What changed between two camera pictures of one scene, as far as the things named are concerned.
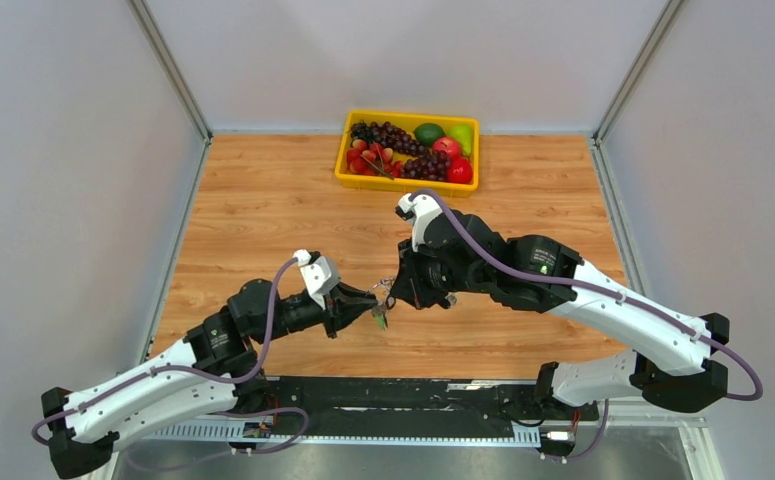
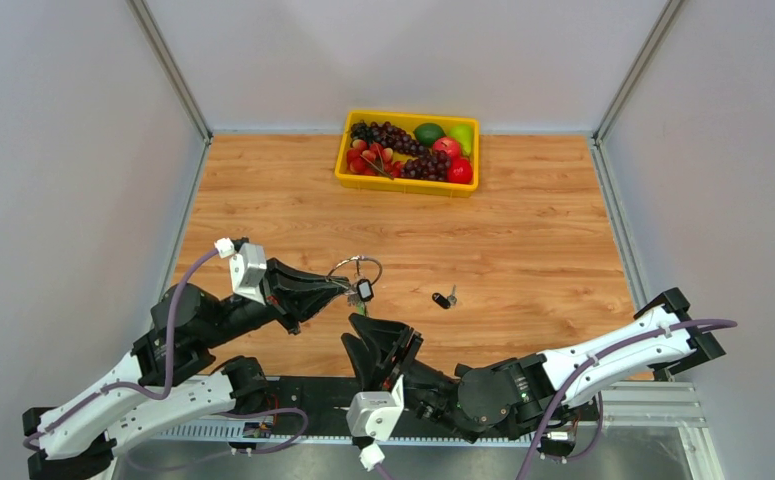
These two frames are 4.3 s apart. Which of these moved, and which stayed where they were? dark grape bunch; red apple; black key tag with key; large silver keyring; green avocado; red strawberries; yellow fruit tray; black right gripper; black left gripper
Moved: large silver keyring; black left gripper; black right gripper
Stayed: red apple; green avocado; yellow fruit tray; red strawberries; black key tag with key; dark grape bunch
